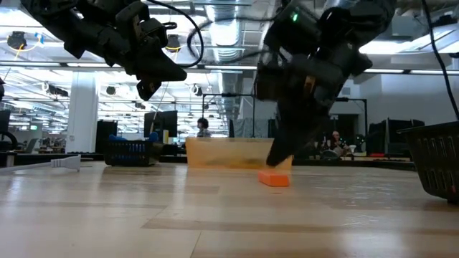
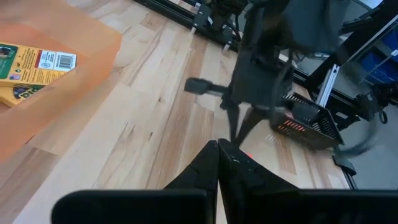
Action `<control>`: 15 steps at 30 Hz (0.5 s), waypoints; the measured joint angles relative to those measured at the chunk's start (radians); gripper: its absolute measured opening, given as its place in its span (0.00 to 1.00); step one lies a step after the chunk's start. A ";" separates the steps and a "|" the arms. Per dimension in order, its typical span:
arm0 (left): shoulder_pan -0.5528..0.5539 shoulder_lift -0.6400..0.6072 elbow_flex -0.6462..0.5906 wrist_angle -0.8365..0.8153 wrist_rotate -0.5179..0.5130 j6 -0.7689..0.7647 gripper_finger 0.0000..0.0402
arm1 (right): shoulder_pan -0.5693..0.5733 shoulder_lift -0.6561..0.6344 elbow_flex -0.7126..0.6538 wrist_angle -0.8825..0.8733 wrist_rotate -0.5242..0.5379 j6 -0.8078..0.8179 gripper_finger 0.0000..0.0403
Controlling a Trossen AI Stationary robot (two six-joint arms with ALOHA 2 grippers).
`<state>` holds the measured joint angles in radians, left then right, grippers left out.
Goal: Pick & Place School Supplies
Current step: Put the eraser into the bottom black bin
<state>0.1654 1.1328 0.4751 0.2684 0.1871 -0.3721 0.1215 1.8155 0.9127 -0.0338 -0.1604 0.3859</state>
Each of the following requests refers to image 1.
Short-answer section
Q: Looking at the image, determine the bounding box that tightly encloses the long horizontal light bar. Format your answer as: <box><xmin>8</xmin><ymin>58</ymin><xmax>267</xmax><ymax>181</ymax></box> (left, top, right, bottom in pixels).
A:
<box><xmin>0</xmin><ymin>61</ymin><xmax>459</xmax><ymax>75</ymax></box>

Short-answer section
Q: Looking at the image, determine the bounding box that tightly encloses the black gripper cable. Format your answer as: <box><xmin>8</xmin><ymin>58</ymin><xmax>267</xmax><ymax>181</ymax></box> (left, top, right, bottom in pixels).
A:
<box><xmin>146</xmin><ymin>0</ymin><xmax>205</xmax><ymax>69</ymax></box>
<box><xmin>421</xmin><ymin>0</ymin><xmax>459</xmax><ymax>121</ymax></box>

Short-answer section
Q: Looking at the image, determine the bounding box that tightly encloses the white pillar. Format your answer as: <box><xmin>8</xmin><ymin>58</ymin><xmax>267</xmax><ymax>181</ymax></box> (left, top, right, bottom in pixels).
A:
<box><xmin>65</xmin><ymin>71</ymin><xmax>100</xmax><ymax>154</ymax></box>

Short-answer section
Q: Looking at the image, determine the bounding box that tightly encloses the black ceiling camera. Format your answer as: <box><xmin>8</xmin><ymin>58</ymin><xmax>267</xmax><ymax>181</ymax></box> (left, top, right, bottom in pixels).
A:
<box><xmin>166</xmin><ymin>34</ymin><xmax>182</xmax><ymax>51</ymax></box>
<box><xmin>6</xmin><ymin>31</ymin><xmax>28</xmax><ymax>50</ymax></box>

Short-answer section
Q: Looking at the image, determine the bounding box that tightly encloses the black desk equipment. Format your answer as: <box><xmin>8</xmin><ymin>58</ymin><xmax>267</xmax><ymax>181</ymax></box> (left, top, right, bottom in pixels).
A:
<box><xmin>368</xmin><ymin>118</ymin><xmax>426</xmax><ymax>158</ymax></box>

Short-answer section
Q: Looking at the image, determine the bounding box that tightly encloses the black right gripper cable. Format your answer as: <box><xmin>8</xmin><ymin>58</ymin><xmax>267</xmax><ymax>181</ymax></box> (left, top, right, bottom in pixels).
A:
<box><xmin>421</xmin><ymin>0</ymin><xmax>459</xmax><ymax>121</ymax></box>

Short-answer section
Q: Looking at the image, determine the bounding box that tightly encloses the black slotted plastic basket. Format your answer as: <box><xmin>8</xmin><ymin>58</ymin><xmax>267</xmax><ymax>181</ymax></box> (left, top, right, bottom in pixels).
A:
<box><xmin>104</xmin><ymin>139</ymin><xmax>162</xmax><ymax>168</ymax></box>
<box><xmin>397</xmin><ymin>121</ymin><xmax>459</xmax><ymax>204</ymax></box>

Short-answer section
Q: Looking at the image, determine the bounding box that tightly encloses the black rig frame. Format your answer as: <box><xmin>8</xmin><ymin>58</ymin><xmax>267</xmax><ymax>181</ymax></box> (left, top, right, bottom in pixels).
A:
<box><xmin>333</xmin><ymin>97</ymin><xmax>369</xmax><ymax>144</ymax></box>
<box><xmin>202</xmin><ymin>93</ymin><xmax>256</xmax><ymax>139</ymax></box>

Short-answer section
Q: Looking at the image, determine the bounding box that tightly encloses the grey rectangular air duct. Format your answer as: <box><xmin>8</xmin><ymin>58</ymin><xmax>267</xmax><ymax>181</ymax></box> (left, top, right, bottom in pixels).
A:
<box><xmin>394</xmin><ymin>14</ymin><xmax>459</xmax><ymax>54</ymax></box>

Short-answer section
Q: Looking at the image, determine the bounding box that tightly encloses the ribbed round air duct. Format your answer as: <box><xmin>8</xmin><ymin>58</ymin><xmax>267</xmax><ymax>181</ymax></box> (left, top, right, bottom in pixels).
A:
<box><xmin>204</xmin><ymin>0</ymin><xmax>248</xmax><ymax>121</ymax></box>

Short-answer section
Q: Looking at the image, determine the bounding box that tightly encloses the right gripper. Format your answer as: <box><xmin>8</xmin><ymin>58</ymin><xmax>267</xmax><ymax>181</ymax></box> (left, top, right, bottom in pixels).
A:
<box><xmin>255</xmin><ymin>42</ymin><xmax>374</xmax><ymax>168</ymax></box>

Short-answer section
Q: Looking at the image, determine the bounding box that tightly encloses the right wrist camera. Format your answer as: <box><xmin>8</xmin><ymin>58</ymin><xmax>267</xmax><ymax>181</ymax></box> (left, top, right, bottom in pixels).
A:
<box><xmin>263</xmin><ymin>1</ymin><xmax>322</xmax><ymax>54</ymax></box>

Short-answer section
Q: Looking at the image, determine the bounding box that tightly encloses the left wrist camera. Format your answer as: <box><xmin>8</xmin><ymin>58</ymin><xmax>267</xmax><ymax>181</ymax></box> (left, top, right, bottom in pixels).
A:
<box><xmin>143</xmin><ymin>17</ymin><xmax>169</xmax><ymax>43</ymax></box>

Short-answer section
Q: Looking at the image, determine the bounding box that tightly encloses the orange translucent plastic bin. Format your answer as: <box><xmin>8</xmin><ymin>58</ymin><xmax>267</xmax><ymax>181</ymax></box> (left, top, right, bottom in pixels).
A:
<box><xmin>185</xmin><ymin>137</ymin><xmax>293</xmax><ymax>171</ymax></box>

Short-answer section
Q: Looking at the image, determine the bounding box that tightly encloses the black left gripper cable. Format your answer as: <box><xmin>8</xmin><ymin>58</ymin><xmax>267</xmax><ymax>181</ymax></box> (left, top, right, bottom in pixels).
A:
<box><xmin>146</xmin><ymin>0</ymin><xmax>205</xmax><ymax>69</ymax></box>

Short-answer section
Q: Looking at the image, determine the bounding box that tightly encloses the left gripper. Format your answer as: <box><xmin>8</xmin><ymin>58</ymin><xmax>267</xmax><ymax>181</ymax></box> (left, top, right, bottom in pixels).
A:
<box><xmin>103</xmin><ymin>0</ymin><xmax>188</xmax><ymax>102</ymax></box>

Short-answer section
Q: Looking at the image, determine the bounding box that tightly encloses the black cabinet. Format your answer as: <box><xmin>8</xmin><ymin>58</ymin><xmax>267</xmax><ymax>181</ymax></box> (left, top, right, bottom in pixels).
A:
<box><xmin>95</xmin><ymin>120</ymin><xmax>118</xmax><ymax>155</ymax></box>

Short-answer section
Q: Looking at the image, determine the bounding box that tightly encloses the person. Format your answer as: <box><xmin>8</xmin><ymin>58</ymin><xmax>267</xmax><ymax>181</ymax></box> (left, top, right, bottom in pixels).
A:
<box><xmin>196</xmin><ymin>117</ymin><xmax>212</xmax><ymax>139</ymax></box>
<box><xmin>324</xmin><ymin>130</ymin><xmax>351</xmax><ymax>158</ymax></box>

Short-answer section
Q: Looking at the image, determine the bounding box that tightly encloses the orange rubber eraser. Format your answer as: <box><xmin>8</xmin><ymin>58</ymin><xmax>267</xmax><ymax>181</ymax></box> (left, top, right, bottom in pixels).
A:
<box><xmin>257</xmin><ymin>170</ymin><xmax>290</xmax><ymax>188</ymax></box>

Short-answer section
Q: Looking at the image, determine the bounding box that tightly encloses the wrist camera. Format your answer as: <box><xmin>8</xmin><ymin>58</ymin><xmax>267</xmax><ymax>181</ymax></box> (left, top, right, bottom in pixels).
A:
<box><xmin>263</xmin><ymin>1</ymin><xmax>322</xmax><ymax>54</ymax></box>
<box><xmin>143</xmin><ymin>17</ymin><xmax>169</xmax><ymax>43</ymax></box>

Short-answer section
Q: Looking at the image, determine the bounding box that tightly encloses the black monitor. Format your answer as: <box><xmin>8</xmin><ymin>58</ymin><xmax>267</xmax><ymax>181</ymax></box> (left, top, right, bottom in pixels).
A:
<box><xmin>143</xmin><ymin>110</ymin><xmax>179</xmax><ymax>139</ymax></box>

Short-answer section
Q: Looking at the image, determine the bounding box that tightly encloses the white USB cable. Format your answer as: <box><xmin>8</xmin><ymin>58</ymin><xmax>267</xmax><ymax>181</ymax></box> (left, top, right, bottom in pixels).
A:
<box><xmin>0</xmin><ymin>153</ymin><xmax>82</xmax><ymax>175</ymax></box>

